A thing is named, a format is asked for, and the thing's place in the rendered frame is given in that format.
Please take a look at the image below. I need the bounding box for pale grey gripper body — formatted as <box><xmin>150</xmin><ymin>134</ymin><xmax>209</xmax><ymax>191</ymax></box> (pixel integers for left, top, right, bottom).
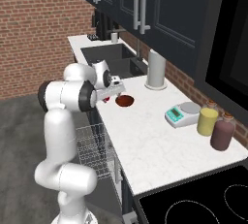
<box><xmin>95</xmin><ymin>82</ymin><xmax>127</xmax><ymax>104</ymax></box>

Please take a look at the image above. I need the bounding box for dark red bowl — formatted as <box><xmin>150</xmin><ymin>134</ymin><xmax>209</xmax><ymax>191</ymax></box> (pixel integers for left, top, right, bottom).
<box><xmin>115</xmin><ymin>94</ymin><xmax>136</xmax><ymax>108</ymax></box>

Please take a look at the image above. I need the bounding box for dark wide cupboard door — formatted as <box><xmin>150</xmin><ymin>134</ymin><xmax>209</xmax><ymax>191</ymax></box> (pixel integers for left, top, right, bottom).
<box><xmin>146</xmin><ymin>0</ymin><xmax>215</xmax><ymax>79</ymax></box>

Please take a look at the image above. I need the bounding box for grey dishwasher door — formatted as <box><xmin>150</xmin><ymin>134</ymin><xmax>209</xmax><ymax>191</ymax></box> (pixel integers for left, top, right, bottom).
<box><xmin>84</xmin><ymin>169</ymin><xmax>125</xmax><ymax>217</ymax></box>

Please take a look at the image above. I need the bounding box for dark double sink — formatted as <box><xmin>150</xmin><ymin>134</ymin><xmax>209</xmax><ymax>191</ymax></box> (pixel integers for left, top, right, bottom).
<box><xmin>79</xmin><ymin>42</ymin><xmax>149</xmax><ymax>80</ymax></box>

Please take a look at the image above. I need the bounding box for dark sink tap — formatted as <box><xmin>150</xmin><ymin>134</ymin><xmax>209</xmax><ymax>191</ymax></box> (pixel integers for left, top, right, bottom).
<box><xmin>135</xmin><ymin>38</ymin><xmax>144</xmax><ymax>62</ymax></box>

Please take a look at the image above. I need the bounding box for white paper towel roll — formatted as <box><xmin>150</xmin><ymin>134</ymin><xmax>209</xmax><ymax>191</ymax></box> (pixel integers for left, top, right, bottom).
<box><xmin>143</xmin><ymin>48</ymin><xmax>169</xmax><ymax>91</ymax></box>

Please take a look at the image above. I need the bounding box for small black object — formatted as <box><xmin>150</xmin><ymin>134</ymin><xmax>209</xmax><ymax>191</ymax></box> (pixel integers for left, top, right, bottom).
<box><xmin>86</xmin><ymin>33</ymin><xmax>100</xmax><ymax>42</ymax></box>

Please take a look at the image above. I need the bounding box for black coffee machine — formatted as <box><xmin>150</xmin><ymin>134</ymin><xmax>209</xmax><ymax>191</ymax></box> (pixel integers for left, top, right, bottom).
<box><xmin>91</xmin><ymin>10</ymin><xmax>120</xmax><ymax>42</ymax></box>

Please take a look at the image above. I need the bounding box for teal and white kitchen scale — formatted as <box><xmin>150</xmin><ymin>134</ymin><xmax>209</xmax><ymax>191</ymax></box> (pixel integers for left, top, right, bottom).
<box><xmin>164</xmin><ymin>101</ymin><xmax>202</xmax><ymax>129</ymax></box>

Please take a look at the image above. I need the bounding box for yellow jar with cork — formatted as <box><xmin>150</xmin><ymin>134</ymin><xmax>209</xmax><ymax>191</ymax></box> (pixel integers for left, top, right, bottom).
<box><xmin>196</xmin><ymin>100</ymin><xmax>220</xmax><ymax>138</ymax></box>

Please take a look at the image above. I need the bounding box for maroon jar with cork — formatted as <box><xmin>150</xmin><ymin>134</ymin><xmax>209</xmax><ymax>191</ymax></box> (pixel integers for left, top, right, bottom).
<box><xmin>209</xmin><ymin>112</ymin><xmax>235</xmax><ymax>152</ymax></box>

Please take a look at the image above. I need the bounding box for black hob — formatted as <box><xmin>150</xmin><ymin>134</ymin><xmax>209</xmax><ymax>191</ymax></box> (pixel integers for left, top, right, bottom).
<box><xmin>133</xmin><ymin>164</ymin><xmax>248</xmax><ymax>224</ymax></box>

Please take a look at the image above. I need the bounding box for wire dishwasher rack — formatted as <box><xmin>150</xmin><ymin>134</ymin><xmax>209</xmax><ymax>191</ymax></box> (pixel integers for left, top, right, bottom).
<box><xmin>75</xmin><ymin>122</ymin><xmax>121</xmax><ymax>181</ymax></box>

